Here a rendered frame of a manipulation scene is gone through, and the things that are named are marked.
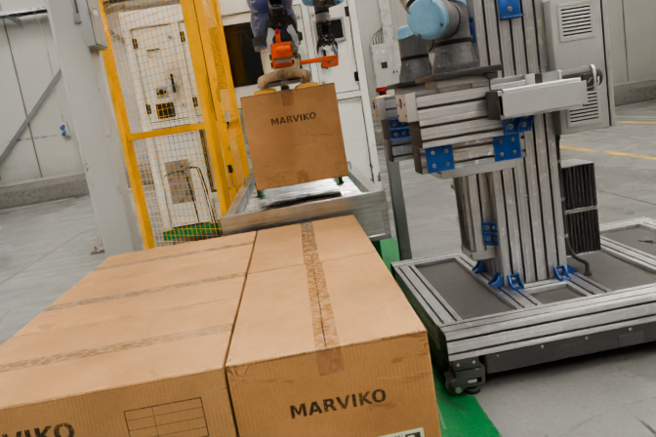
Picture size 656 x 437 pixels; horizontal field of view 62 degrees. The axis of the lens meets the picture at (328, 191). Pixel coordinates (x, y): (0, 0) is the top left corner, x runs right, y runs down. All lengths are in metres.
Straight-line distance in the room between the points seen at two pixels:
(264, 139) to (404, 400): 1.43
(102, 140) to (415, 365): 2.33
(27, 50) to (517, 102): 10.96
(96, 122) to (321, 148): 1.31
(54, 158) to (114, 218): 8.82
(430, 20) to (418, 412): 1.07
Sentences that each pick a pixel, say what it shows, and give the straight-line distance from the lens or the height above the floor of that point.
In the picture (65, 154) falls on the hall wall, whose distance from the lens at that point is 11.85.
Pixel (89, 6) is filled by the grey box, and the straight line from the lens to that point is 3.13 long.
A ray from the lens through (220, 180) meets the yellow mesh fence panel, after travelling 3.06.
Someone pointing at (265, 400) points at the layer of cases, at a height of 0.46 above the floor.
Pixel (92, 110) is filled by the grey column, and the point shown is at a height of 1.16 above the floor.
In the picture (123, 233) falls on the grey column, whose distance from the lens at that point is 3.16.
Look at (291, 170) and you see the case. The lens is 2.34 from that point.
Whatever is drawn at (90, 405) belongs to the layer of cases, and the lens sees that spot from 1.20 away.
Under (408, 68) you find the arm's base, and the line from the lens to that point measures 2.31.
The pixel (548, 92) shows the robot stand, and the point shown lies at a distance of 1.79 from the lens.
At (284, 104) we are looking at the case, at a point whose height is 1.03.
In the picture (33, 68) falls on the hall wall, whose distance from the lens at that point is 12.02.
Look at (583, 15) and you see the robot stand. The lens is 2.16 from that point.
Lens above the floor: 1.00
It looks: 9 degrees down
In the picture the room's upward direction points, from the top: 9 degrees counter-clockwise
